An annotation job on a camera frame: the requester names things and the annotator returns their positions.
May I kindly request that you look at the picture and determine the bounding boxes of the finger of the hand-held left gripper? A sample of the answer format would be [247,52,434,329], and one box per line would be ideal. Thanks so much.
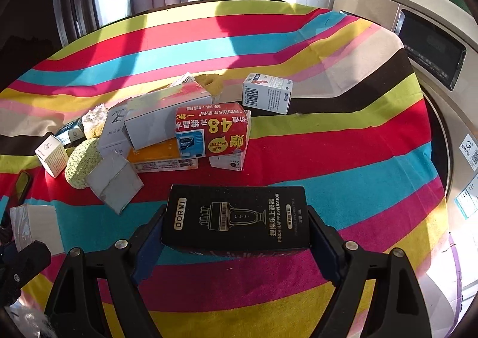
[0,239,52,309]

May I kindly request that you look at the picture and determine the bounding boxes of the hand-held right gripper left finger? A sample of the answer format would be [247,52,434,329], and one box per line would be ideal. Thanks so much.
[45,204,169,338]

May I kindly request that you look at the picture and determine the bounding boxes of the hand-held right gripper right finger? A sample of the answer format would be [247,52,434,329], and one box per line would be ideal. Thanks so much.
[306,205,434,338]

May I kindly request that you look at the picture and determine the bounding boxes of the grey and white box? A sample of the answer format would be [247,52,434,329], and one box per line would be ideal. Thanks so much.
[9,204,65,256]

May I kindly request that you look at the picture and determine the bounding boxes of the black printed box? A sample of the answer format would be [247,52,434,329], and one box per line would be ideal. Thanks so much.
[160,184,311,254]

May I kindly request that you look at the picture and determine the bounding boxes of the clear plastic bag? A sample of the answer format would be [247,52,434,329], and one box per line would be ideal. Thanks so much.
[4,304,53,338]

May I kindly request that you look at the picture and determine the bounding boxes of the grey cube box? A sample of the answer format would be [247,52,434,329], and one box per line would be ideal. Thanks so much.
[87,153,144,215]

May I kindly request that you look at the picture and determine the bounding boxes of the striped colourful tablecloth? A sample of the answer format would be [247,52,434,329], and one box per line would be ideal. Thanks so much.
[0,0,454,338]

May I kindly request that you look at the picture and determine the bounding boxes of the orange tissue packet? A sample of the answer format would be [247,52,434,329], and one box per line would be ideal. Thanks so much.
[127,138,198,173]

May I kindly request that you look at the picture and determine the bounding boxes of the green round sponge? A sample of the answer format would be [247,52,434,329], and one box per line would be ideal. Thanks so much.
[65,137,101,189]

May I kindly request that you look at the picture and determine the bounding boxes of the small white box diamond logo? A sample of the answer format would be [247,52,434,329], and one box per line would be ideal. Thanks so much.
[35,133,68,179]

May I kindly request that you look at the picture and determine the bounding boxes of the small white flat box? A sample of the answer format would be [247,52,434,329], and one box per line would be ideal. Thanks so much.
[208,153,245,171]

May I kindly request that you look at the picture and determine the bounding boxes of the white box with deer print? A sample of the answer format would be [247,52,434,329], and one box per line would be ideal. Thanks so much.
[98,106,131,155]

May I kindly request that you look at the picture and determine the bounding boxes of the large grey white box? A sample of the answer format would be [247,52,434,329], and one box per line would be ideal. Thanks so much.
[123,85,213,150]

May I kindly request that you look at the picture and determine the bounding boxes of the dark blue box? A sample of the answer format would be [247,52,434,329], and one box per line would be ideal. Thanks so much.
[55,118,85,146]

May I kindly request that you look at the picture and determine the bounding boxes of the yellow sponge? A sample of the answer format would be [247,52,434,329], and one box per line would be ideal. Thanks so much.
[81,105,110,138]
[196,74,225,96]

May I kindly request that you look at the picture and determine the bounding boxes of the red and yellow box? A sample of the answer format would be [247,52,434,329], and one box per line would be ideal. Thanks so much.
[175,102,252,159]

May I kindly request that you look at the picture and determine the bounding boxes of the white box with barcode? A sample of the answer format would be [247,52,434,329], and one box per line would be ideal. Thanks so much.
[242,73,294,114]

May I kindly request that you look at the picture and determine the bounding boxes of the white box with black print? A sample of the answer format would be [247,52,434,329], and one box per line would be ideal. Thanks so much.
[170,73,197,88]

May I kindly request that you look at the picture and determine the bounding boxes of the beige washing machine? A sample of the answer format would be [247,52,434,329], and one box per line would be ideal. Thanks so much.
[330,0,478,324]

